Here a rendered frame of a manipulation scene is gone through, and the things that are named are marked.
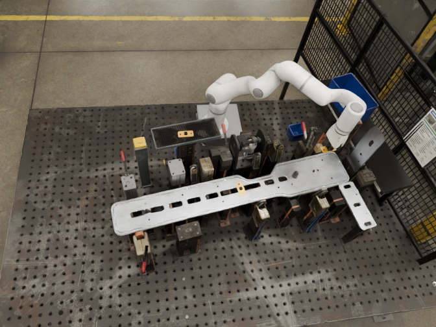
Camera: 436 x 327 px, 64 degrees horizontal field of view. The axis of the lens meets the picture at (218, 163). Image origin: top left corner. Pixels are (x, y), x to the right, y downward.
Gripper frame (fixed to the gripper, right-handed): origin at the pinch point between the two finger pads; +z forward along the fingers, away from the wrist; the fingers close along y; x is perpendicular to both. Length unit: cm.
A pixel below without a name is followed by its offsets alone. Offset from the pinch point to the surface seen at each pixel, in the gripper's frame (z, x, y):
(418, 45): 43, 161, -100
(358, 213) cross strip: 27.4, 13.9, 31.2
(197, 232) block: 25, -77, 19
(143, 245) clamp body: 22, -105, 19
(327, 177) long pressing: 27.4, 7.3, 5.8
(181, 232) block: 25, -85, 17
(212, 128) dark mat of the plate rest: 12, -54, -34
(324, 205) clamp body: 23.0, -6.1, 23.3
